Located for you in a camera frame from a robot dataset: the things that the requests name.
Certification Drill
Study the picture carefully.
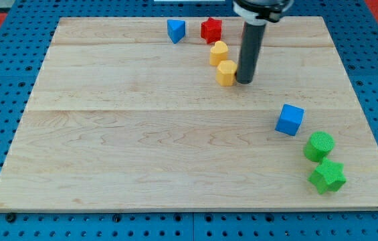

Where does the green cylinder block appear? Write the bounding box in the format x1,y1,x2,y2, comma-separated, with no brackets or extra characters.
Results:
303,131,335,163

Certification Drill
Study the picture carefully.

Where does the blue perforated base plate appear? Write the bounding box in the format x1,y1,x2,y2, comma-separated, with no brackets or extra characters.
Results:
0,0,378,240

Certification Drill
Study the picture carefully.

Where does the red star block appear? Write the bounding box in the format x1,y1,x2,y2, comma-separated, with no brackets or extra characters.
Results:
201,17,222,44

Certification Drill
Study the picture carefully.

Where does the yellow hexagon block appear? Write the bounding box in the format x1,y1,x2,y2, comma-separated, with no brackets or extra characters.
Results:
215,60,238,86

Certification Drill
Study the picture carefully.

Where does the blue triangle block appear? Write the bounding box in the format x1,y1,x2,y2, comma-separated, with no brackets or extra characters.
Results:
167,19,186,44

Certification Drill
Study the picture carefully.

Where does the yellow heart block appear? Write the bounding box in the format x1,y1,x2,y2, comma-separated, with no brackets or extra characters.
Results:
209,41,229,66

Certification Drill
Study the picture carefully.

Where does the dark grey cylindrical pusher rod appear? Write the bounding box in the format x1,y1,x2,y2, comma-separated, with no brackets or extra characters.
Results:
236,23,266,84

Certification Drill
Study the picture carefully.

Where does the black white robot wrist flange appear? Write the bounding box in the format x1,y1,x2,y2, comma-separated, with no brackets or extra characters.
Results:
233,0,294,25

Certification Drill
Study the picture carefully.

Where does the green star block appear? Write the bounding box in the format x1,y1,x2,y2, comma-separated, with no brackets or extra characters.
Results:
308,157,347,194

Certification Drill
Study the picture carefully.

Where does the blue cube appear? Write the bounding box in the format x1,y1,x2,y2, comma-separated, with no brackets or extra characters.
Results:
275,104,305,136

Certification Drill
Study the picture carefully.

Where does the light wooden board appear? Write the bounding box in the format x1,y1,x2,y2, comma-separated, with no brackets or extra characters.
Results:
0,17,378,213

